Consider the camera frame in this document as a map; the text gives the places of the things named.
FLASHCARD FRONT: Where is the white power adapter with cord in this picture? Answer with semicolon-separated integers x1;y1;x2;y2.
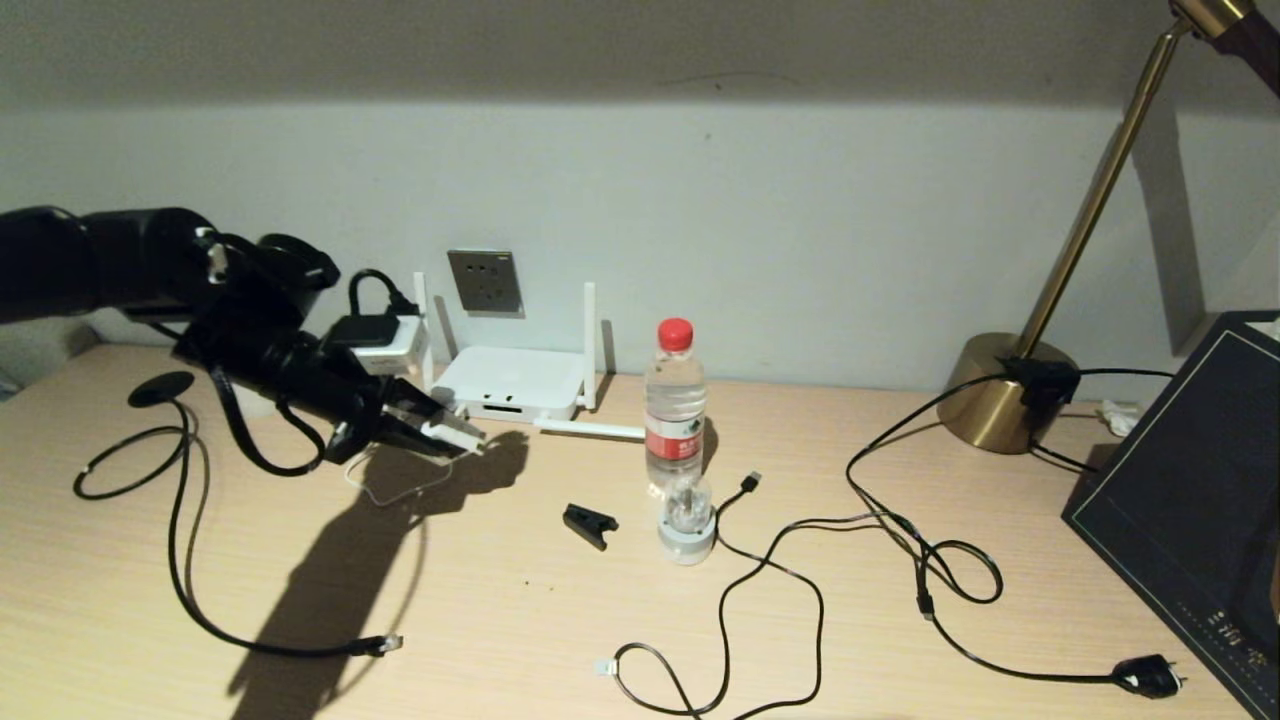
345;452;456;507

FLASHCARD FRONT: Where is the white router with antennas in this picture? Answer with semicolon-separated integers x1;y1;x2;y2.
413;272;647;442

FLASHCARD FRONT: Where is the small black clip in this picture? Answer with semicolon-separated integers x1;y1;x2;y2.
562;503;621;550

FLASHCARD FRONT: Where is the water bottle red cap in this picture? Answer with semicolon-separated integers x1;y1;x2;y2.
644;319;708;496

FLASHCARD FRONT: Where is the grey cushion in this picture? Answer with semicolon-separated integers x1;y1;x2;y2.
0;318;76;396

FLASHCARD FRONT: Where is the brass desk lamp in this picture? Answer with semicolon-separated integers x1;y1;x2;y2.
935;0;1280;457

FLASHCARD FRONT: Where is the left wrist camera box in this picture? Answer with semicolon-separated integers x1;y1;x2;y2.
325;313;422;377

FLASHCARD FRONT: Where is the grey wall socket plate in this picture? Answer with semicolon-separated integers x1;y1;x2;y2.
447;250;524;319

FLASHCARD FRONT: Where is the black ethernet cable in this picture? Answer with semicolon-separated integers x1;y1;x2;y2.
73;400;405;659

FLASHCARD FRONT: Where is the black USB cable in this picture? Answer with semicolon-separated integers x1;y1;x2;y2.
597;472;936;720

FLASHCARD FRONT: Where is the black box on lamp cord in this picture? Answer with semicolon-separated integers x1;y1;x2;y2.
995;357;1081;411

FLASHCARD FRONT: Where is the black lamp power cord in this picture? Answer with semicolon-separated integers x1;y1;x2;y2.
845;368;1188;698

